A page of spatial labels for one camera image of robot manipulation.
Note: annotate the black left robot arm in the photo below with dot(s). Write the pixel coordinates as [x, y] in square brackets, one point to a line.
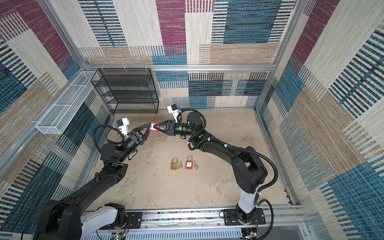
[66, 219]

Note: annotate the brass padlock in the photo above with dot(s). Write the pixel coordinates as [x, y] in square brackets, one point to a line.
[175, 165]

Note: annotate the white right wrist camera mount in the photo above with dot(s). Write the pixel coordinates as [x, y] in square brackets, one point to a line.
[174, 110]

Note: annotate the black wire mesh shelf rack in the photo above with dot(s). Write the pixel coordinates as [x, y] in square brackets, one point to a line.
[127, 91]

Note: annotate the small red padlock with key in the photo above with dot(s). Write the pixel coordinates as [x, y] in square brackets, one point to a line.
[152, 127]

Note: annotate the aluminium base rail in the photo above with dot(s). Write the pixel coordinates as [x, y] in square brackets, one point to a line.
[279, 222]

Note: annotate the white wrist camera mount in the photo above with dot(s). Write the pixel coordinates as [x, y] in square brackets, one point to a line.
[174, 110]
[122, 126]

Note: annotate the white wire mesh wall basket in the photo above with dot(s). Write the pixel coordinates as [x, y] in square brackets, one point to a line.
[62, 112]

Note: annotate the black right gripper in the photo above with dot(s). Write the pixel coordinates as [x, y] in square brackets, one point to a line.
[171, 129]

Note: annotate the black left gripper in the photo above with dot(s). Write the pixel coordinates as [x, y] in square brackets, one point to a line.
[137, 138]

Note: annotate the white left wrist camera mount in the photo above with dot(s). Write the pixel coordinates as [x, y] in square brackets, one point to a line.
[122, 126]

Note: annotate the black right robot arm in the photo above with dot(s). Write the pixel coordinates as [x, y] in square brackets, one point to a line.
[249, 171]

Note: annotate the red padlock with white label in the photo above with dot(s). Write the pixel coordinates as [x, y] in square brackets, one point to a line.
[189, 162]

